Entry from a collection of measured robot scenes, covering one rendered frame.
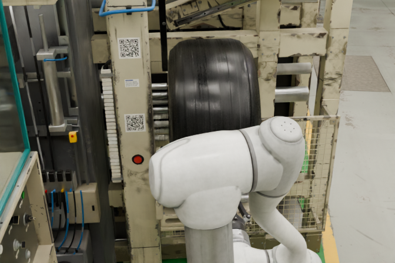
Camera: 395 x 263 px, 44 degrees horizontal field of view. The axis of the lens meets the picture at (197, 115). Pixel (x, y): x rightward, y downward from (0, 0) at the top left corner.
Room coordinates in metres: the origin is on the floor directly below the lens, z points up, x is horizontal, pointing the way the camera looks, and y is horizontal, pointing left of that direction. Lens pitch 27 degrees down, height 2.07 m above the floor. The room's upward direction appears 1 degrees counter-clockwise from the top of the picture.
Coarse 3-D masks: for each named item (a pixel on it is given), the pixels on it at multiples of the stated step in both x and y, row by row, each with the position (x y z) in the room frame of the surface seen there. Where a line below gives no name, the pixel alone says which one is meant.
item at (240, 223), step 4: (232, 220) 1.27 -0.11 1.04; (240, 220) 1.27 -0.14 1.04; (244, 220) 1.27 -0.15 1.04; (232, 224) 1.22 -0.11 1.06; (236, 224) 1.22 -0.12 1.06; (240, 224) 1.23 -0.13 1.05; (244, 224) 1.26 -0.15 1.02; (232, 228) 1.20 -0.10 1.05; (236, 228) 1.21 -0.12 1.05; (240, 228) 1.21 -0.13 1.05; (244, 228) 1.22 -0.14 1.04
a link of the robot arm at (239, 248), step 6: (234, 246) 1.13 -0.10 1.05; (240, 246) 1.12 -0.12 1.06; (246, 246) 1.13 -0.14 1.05; (234, 252) 1.10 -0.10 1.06; (240, 252) 1.10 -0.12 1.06; (246, 252) 1.09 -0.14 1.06; (252, 252) 1.10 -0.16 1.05; (258, 252) 1.10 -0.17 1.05; (264, 252) 1.10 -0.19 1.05; (234, 258) 1.08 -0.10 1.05; (240, 258) 1.07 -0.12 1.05; (246, 258) 1.07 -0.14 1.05; (252, 258) 1.08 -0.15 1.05; (258, 258) 1.08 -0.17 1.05; (264, 258) 1.08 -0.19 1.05
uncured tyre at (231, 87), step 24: (192, 48) 1.66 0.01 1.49; (216, 48) 1.66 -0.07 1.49; (240, 48) 1.67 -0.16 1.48; (168, 72) 1.65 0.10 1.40; (192, 72) 1.54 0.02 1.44; (216, 72) 1.55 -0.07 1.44; (240, 72) 1.55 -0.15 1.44; (192, 96) 1.48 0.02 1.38; (216, 96) 1.48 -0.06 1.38; (240, 96) 1.48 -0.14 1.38; (192, 120) 1.43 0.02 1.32; (216, 120) 1.44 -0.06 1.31; (240, 120) 1.44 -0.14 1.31
